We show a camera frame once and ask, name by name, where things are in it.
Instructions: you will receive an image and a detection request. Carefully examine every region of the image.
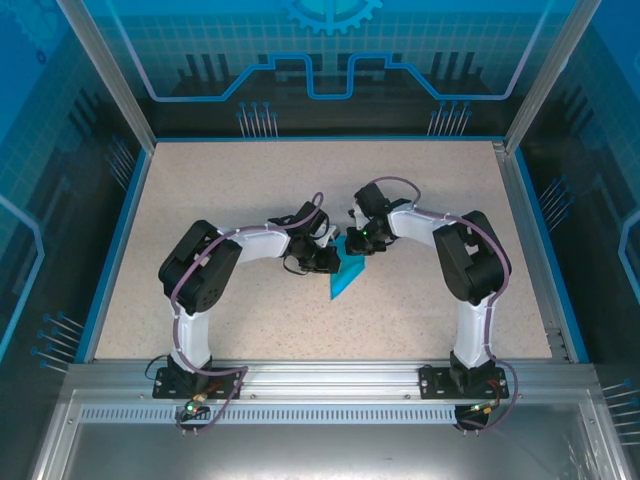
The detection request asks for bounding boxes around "blue paper sheet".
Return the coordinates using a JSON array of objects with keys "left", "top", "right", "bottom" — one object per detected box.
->
[{"left": 328, "top": 237, "right": 369, "bottom": 300}]

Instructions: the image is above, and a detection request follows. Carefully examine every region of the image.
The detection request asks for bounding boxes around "blue table edge strip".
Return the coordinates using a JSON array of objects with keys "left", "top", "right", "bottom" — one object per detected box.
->
[
  {"left": 512, "top": 147, "right": 592, "bottom": 364},
  {"left": 73, "top": 144, "right": 157, "bottom": 364}
]

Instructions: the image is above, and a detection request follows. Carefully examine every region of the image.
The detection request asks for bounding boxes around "grey metal tray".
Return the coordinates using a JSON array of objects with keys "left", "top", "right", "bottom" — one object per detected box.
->
[{"left": 29, "top": 389, "right": 626, "bottom": 480}]

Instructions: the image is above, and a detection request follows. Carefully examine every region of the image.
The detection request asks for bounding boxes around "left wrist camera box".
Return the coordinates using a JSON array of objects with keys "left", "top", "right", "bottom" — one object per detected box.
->
[{"left": 322, "top": 224, "right": 347, "bottom": 250}]

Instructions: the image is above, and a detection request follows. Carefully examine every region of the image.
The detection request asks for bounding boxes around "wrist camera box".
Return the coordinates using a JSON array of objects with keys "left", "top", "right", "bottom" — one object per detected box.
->
[
  {"left": 348, "top": 199, "right": 370, "bottom": 230},
  {"left": 322, "top": 224, "right": 347, "bottom": 250}
]

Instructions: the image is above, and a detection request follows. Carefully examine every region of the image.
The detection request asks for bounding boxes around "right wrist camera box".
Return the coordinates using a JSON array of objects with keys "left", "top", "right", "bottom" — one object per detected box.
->
[{"left": 348, "top": 199, "right": 370, "bottom": 230}]

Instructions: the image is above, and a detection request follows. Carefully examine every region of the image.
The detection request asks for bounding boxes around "aluminium mounting rail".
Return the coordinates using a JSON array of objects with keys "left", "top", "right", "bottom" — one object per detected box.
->
[{"left": 64, "top": 360, "right": 599, "bottom": 399}]

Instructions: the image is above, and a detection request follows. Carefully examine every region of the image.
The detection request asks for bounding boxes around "aluminium side rail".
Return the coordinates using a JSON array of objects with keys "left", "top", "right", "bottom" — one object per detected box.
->
[{"left": 491, "top": 141, "right": 576, "bottom": 362}]

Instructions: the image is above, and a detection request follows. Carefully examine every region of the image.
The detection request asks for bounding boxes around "slotted grey cable duct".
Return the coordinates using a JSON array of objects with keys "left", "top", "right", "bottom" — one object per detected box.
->
[{"left": 79, "top": 405, "right": 461, "bottom": 424}]

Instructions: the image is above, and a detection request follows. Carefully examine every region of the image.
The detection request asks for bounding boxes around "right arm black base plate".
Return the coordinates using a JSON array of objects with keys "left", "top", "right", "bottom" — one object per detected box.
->
[{"left": 418, "top": 363, "right": 511, "bottom": 400}]

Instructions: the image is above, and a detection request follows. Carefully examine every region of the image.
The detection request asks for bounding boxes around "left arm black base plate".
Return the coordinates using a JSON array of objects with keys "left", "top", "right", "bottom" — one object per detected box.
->
[{"left": 152, "top": 367, "right": 244, "bottom": 400}]

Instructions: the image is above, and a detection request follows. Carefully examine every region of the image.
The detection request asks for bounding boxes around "aluminium frame post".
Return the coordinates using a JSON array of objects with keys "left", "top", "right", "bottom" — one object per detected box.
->
[
  {"left": 503, "top": 0, "right": 605, "bottom": 154},
  {"left": 55, "top": 0, "right": 157, "bottom": 154}
]

